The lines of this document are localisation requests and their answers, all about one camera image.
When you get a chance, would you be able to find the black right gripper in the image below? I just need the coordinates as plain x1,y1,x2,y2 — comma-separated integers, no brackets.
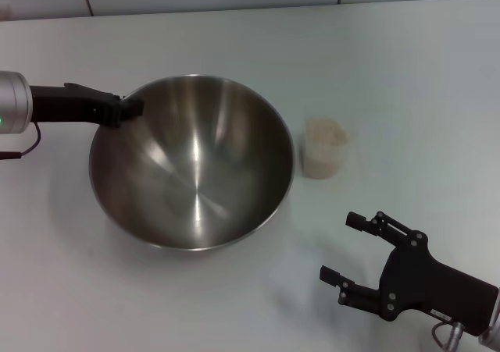
319,210,500,337

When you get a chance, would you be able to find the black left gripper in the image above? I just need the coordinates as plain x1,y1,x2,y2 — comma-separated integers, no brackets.
29,81,145,130

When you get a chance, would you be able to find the stainless steel mixing bowl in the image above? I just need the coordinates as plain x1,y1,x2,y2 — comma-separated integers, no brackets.
88,74,296,252

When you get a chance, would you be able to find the transparent plastic measuring cup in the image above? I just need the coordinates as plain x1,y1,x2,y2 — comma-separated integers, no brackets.
298,116,353,181

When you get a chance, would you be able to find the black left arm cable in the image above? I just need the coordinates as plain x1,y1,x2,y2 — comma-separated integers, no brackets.
0,121,43,160

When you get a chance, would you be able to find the right gripper cable with connector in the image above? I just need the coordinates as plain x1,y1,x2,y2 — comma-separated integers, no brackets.
430,319,466,352

